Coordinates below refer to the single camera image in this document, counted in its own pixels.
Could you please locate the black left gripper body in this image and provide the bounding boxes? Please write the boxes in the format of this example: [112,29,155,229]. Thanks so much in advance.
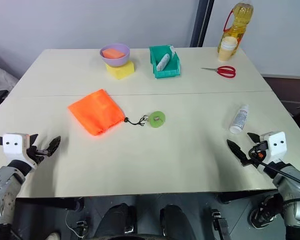
[26,144,51,166]

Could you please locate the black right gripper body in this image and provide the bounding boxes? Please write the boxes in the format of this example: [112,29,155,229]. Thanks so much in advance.
[240,140,269,166]

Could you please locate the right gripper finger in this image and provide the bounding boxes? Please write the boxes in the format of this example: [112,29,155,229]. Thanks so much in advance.
[247,132,261,144]
[226,139,248,165]

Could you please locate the white tube bottle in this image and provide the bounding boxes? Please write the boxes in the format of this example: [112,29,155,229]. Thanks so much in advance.
[228,103,250,135]

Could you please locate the cream paper cup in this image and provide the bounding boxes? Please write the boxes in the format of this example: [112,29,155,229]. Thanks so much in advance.
[217,46,235,63]

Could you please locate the dark rounded shape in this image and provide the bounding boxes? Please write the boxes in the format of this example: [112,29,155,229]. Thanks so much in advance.
[159,203,192,237]
[103,202,139,237]

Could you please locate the white paper cup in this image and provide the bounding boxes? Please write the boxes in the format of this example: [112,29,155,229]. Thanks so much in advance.
[220,36,239,52]

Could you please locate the yellow sponge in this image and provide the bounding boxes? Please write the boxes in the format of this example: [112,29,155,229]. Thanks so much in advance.
[105,60,136,81]

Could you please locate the purple plastic bowl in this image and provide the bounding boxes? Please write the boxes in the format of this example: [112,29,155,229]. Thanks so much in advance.
[99,43,131,68]

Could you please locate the green plastic storage bin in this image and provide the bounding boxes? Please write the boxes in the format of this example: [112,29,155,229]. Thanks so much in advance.
[148,44,182,81]

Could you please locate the orange sponge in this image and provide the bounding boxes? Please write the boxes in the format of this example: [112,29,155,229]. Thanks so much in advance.
[101,48,126,60]

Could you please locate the yellow cooking oil bottle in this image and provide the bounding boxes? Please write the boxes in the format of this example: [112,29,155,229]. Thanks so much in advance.
[217,0,255,54]

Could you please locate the white dotted roll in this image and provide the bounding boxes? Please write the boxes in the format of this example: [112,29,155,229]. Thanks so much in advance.
[155,52,172,72]

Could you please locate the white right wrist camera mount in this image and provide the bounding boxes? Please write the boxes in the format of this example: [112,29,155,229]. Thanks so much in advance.
[258,131,288,174]

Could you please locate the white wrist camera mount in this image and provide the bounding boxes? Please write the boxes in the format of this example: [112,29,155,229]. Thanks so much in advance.
[1,133,39,169]
[258,131,288,174]

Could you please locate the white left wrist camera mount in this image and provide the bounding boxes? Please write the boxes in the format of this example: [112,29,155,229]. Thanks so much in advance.
[1,133,39,169]

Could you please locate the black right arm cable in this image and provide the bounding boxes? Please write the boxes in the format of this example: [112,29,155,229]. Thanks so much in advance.
[249,149,300,204]

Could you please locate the orange drawstring bag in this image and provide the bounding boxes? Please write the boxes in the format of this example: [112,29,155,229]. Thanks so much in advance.
[67,88,126,137]

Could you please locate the red handled scissors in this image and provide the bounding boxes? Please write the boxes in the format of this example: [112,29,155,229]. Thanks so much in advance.
[200,65,237,79]

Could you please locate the black table frame clamp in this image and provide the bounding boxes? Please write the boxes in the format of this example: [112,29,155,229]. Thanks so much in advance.
[209,208,231,240]
[75,219,89,238]

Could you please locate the thin white cable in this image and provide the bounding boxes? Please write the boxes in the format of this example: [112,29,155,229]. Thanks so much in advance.
[64,211,84,239]

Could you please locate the black knotted string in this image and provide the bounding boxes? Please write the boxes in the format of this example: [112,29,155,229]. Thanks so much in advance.
[123,114,150,127]

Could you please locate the green round keychain disc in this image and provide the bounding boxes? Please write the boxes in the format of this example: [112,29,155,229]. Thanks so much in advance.
[142,110,167,129]

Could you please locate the dark metal post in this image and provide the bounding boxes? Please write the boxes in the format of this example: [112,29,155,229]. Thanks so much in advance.
[189,0,211,48]

